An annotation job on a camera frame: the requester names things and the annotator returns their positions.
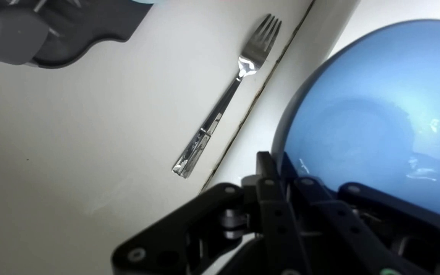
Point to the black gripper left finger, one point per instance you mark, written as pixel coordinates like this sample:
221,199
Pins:
188,240

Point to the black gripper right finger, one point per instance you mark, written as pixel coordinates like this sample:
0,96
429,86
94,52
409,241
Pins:
379,232

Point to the silver fork on counter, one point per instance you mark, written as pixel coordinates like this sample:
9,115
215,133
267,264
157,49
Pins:
250,60

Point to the black dish drying rack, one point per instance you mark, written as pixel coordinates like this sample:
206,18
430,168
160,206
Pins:
56,32

